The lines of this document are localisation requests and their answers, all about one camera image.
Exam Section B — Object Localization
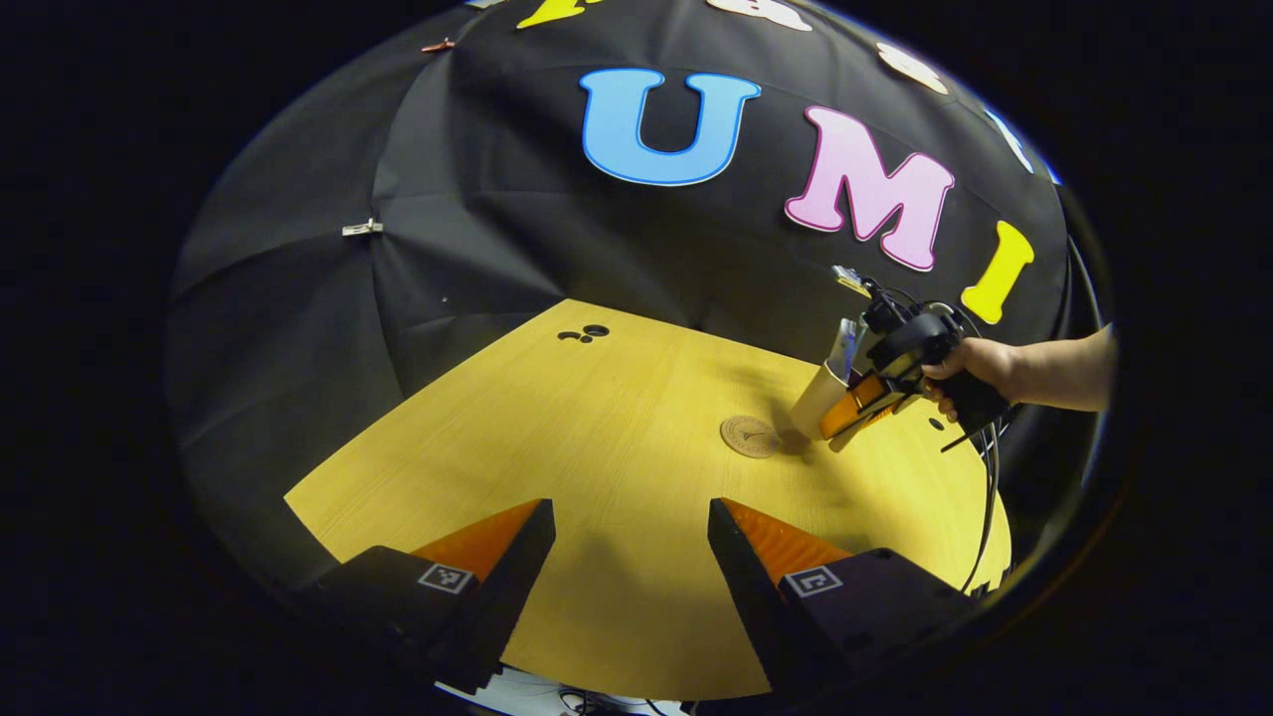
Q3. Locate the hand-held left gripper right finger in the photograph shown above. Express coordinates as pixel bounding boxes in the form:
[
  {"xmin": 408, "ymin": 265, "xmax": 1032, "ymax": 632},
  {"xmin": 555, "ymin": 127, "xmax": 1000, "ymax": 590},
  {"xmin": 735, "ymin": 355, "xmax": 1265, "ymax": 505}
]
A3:
[{"xmin": 707, "ymin": 499, "xmax": 981, "ymax": 699}]

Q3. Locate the beige cup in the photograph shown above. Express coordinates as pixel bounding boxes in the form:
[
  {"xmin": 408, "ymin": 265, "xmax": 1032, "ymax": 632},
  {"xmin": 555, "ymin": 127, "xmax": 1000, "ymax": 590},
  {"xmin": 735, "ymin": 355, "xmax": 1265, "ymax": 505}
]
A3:
[{"xmin": 790, "ymin": 359, "xmax": 868, "ymax": 454}]

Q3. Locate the wooden desktop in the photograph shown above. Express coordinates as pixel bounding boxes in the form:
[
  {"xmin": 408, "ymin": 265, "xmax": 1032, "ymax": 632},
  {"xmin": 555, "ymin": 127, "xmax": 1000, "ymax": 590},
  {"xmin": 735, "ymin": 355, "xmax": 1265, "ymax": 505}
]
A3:
[{"xmin": 284, "ymin": 298, "xmax": 1013, "ymax": 703}]

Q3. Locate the round cork coaster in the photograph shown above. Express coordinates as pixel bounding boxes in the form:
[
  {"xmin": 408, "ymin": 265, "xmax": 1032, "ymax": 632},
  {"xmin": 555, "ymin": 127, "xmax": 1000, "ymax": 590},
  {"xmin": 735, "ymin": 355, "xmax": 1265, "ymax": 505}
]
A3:
[{"xmin": 720, "ymin": 415, "xmax": 785, "ymax": 460}]

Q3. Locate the white toothpaste tube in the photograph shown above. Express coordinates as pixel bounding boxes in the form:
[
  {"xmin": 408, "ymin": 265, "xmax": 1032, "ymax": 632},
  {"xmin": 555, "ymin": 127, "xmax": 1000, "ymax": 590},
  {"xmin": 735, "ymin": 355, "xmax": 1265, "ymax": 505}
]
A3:
[{"xmin": 827, "ymin": 317, "xmax": 860, "ymax": 385}]

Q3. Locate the black backdrop cloth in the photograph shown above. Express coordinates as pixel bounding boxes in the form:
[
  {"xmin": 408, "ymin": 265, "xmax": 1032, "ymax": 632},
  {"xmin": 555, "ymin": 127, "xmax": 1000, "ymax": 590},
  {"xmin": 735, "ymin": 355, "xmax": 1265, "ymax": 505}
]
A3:
[{"xmin": 164, "ymin": 0, "xmax": 1107, "ymax": 598}]

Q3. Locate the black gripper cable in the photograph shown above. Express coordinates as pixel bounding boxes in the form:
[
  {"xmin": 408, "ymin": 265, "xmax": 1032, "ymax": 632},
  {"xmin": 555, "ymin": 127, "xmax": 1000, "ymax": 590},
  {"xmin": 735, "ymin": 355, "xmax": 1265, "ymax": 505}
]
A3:
[{"xmin": 940, "ymin": 413, "xmax": 1003, "ymax": 596}]

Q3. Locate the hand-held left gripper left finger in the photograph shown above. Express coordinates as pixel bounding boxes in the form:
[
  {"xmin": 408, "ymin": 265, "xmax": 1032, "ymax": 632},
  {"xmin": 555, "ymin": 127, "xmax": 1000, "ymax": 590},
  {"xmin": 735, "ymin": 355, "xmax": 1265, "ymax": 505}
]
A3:
[{"xmin": 296, "ymin": 499, "xmax": 556, "ymax": 695}]

